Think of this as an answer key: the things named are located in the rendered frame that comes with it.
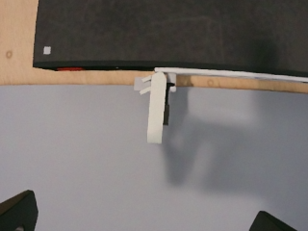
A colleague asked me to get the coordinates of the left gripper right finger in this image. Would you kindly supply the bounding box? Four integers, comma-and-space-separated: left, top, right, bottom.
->
249, 211, 297, 231

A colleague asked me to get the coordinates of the green circuit board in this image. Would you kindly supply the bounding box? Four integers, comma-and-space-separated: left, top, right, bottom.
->
140, 67, 308, 143

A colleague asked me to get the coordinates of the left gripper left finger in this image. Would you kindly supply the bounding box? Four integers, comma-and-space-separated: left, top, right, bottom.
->
0, 190, 39, 231

